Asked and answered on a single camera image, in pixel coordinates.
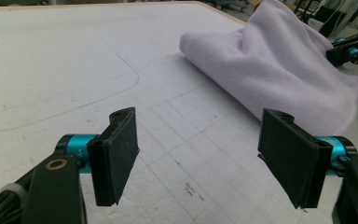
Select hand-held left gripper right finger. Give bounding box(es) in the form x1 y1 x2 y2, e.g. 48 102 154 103
256 107 358 224

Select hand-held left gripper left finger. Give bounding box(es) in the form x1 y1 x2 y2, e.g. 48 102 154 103
21 106 141 224

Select lavender printed cloth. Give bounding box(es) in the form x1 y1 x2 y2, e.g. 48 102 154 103
179 0 358 137

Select white gridded mat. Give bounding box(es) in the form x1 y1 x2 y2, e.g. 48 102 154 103
0 2 358 224

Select black metal frame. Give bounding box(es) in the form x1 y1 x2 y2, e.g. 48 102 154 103
292 0 358 40

